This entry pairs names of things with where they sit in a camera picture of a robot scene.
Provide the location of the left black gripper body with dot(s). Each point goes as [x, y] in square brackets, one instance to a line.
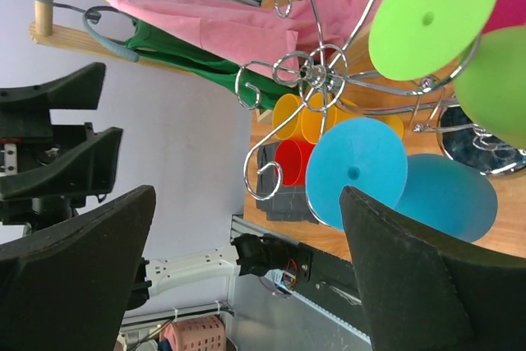
[36, 152]

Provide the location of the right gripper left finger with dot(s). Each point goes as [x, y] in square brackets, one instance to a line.
[66, 287]

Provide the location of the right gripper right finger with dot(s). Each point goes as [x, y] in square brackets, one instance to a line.
[422, 289]

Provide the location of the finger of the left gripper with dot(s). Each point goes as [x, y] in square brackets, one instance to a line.
[80, 90]
[89, 169]

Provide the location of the blue wine glass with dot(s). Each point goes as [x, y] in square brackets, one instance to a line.
[431, 189]

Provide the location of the red wine glass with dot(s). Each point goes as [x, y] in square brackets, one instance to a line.
[293, 156]

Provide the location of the yellow wine glass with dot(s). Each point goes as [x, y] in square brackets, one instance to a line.
[286, 112]
[311, 120]

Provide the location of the green wine glass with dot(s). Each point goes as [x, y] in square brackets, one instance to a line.
[410, 39]

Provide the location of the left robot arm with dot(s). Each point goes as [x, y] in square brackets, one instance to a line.
[246, 254]

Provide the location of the wooden clothes rack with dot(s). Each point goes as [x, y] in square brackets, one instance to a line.
[44, 32]

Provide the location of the chrome wine glass rack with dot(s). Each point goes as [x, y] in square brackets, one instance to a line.
[314, 78]

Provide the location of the grey clothes hanger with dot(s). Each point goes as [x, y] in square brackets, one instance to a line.
[92, 16]

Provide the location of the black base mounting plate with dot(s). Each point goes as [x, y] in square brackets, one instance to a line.
[330, 283]

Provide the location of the pink t-shirt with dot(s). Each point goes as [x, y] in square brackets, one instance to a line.
[249, 35]

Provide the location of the pink plastic basket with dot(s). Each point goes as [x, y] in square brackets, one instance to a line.
[205, 333]

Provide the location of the dark grey folded cloth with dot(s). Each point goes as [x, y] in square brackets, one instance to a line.
[289, 204]

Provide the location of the green tank top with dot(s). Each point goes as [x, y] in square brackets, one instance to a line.
[155, 44]

